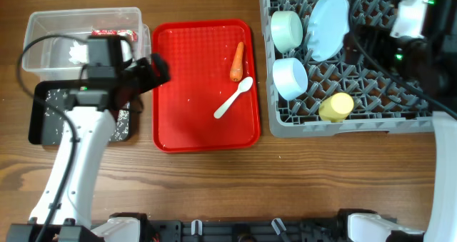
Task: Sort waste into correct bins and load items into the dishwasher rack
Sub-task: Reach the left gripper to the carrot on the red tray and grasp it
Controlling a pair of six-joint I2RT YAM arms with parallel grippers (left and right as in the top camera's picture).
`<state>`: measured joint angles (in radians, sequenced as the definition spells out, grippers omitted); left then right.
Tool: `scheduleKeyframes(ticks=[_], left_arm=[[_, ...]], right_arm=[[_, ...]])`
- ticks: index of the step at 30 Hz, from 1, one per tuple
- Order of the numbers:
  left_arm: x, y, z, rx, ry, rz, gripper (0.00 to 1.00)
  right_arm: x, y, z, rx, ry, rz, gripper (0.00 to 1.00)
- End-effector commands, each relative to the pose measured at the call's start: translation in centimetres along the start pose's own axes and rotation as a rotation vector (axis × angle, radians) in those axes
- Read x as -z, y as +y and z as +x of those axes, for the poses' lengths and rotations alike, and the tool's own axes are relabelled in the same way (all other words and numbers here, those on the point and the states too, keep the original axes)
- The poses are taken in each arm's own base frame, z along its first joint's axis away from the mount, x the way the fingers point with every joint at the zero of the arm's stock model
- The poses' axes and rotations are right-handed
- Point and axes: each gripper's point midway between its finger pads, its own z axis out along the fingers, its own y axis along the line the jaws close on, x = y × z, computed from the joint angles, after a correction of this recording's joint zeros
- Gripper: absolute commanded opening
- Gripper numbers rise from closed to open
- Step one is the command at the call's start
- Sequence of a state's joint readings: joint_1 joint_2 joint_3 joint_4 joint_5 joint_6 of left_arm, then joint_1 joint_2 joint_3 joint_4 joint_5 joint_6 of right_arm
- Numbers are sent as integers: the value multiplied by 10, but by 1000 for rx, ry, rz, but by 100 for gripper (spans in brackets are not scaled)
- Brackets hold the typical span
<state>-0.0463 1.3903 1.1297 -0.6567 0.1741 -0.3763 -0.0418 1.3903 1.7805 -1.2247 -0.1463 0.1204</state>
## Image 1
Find light blue plate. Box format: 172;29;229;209
307;0;349;61

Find yellow plastic cup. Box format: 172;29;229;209
318;93;354;122

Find green bowl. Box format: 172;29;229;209
271;11;303;54

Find orange carrot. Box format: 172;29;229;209
229;41;244;82

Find light blue small bowl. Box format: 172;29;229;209
272;58;308;101

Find white plastic spoon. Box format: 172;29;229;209
214;76;253;119

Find white rice grains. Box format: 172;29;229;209
44;88;130;143

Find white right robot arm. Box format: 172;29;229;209
348;0;456;241

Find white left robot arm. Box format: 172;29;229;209
6;35;170;241

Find grey dishwasher rack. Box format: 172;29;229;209
259;0;433;138

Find clear plastic waste bin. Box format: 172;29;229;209
22;7;151;80

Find black waste tray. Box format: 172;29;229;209
28;80;138;146

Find red snack wrapper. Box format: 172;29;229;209
91;29;138;42

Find red serving tray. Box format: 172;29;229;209
151;19;261;153

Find crumpled white tissue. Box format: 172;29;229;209
69;40;89;64

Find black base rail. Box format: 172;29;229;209
81;218;399;242

